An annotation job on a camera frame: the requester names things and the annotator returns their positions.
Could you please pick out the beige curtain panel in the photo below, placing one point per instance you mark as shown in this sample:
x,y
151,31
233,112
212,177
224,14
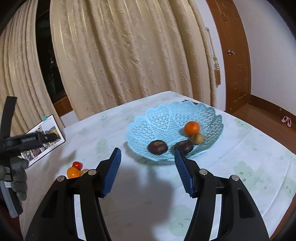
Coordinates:
x,y
21,74
113,52

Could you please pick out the grey gloved hand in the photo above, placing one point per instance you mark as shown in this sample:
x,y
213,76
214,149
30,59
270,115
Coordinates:
x,y
19,179

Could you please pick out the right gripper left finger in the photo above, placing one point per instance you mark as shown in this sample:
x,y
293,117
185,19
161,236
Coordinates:
x,y
55,216

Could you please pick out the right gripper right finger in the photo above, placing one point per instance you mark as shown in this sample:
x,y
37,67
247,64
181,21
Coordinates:
x,y
240,218

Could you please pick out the large orange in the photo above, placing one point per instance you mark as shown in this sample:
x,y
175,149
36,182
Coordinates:
x,y
73,172

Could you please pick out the wooden door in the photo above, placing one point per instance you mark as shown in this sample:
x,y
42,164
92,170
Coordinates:
x,y
235,53

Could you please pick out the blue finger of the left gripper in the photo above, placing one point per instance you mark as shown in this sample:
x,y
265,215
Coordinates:
x,y
27,142

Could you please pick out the yellowish longan fruit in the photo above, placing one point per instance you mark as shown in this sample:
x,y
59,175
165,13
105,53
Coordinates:
x,y
84,171

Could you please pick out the floral white tablecloth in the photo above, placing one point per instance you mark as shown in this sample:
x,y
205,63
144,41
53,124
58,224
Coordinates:
x,y
148,200

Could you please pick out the photo collage board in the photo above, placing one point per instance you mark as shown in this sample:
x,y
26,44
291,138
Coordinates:
x,y
46,126

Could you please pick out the light blue lattice basket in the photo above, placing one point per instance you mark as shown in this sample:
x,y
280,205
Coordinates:
x,y
167,122

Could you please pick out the curtain tassel tieback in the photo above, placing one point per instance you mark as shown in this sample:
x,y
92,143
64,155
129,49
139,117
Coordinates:
x,y
215,60

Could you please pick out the small brown kiwi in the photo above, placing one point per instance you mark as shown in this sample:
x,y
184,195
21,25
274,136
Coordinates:
x,y
197,138

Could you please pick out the small orange tangerine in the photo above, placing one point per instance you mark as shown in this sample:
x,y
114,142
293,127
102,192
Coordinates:
x,y
191,128

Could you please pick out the pink slippers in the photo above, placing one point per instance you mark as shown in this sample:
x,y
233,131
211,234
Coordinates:
x,y
287,120

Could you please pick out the beige curtain left panel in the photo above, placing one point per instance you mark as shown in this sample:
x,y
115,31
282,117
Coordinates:
x,y
21,74

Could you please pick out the red cherry tomato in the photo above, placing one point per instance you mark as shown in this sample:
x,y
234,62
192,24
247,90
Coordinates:
x,y
77,165

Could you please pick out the beige curtain right panel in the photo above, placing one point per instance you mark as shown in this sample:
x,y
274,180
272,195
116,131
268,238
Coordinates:
x,y
113,52

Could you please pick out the dark passion fruit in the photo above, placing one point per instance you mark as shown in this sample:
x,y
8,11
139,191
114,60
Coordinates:
x,y
157,147
185,146

